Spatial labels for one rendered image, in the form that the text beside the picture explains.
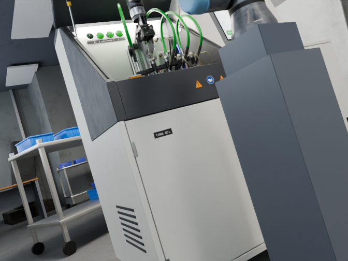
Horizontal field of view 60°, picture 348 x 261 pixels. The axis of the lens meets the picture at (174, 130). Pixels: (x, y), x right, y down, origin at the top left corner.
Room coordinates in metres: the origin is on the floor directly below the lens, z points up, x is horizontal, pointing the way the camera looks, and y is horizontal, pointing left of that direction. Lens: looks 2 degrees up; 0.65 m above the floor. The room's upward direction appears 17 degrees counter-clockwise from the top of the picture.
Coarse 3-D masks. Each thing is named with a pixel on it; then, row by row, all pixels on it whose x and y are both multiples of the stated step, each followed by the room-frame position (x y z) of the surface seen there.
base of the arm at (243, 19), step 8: (248, 0) 0.91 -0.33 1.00; (256, 0) 0.91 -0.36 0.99; (264, 0) 0.94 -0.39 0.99; (232, 8) 0.94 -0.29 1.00; (240, 8) 0.92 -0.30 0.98; (248, 8) 0.91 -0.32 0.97; (256, 8) 0.91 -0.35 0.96; (264, 8) 0.91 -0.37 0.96; (232, 16) 0.95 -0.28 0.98; (240, 16) 0.92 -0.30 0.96; (248, 16) 0.91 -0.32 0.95; (256, 16) 0.90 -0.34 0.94; (264, 16) 0.90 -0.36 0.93; (272, 16) 0.91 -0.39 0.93; (232, 24) 0.96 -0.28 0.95; (240, 24) 0.92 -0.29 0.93; (248, 24) 0.90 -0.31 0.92; (232, 32) 0.96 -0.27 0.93; (240, 32) 0.92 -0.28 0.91
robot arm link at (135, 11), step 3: (138, 6) 1.47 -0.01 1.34; (141, 6) 1.48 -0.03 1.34; (132, 9) 1.48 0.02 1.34; (135, 9) 1.47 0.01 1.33; (138, 9) 1.47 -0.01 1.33; (141, 9) 1.48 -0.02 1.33; (132, 12) 1.48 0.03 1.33; (135, 12) 1.47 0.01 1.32; (138, 12) 1.47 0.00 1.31; (141, 12) 1.48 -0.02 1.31; (144, 12) 1.49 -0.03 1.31; (132, 15) 1.48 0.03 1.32; (135, 15) 1.48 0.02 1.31; (132, 18) 1.50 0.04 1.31
